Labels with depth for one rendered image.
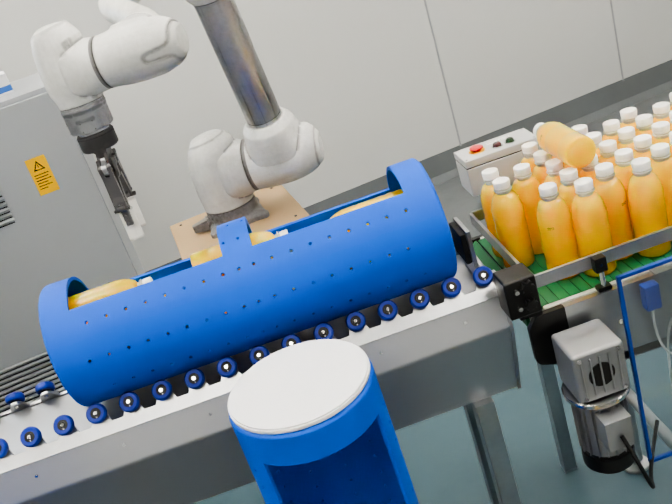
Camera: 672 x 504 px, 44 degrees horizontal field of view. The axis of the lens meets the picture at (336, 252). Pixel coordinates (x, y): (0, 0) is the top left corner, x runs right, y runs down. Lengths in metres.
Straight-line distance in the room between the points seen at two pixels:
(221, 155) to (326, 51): 2.43
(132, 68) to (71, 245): 1.88
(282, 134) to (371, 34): 2.56
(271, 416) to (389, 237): 0.48
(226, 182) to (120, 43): 0.86
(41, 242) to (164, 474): 1.64
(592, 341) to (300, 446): 0.65
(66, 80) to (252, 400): 0.69
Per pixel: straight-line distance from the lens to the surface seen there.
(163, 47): 1.60
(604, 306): 1.87
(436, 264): 1.79
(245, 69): 2.23
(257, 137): 2.31
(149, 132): 4.62
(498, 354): 1.96
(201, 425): 1.89
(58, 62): 1.67
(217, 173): 2.39
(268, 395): 1.56
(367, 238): 1.74
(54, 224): 3.40
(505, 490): 2.22
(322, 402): 1.49
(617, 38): 5.55
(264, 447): 1.50
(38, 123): 3.31
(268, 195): 2.61
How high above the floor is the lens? 1.85
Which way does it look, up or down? 24 degrees down
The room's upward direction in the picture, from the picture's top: 18 degrees counter-clockwise
